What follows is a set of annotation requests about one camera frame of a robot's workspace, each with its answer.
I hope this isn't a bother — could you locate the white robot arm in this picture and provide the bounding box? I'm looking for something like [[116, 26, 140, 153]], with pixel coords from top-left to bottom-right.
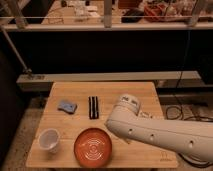
[[105, 94, 213, 162]]

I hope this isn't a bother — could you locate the black rectangular brush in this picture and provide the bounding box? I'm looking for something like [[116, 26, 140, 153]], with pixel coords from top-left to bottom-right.
[[88, 96, 99, 119]]

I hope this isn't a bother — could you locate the white plastic bottle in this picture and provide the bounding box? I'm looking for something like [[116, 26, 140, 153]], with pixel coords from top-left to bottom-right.
[[138, 111, 153, 119]]

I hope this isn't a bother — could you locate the blue sponge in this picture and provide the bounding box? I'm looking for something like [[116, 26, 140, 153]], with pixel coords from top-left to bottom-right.
[[58, 101, 77, 114]]

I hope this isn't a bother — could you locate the black object on shelf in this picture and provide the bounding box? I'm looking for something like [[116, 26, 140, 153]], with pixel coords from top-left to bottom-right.
[[121, 8, 144, 23]]

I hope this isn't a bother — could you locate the white plastic cup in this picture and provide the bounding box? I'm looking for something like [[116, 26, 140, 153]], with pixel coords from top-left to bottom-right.
[[38, 128, 60, 154]]

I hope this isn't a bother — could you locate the diagonal metal pole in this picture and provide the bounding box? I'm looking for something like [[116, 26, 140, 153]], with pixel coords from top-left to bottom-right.
[[0, 26, 33, 78]]

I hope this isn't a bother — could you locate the red object on shelf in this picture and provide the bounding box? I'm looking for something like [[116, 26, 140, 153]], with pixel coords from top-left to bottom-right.
[[144, 3, 171, 22]]

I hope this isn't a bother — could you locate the black cable on floor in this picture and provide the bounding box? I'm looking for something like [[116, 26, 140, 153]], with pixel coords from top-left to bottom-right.
[[164, 33, 213, 169]]

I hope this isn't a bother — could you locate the grey metal rail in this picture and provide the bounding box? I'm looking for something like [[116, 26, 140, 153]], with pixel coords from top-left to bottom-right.
[[17, 71, 204, 92]]

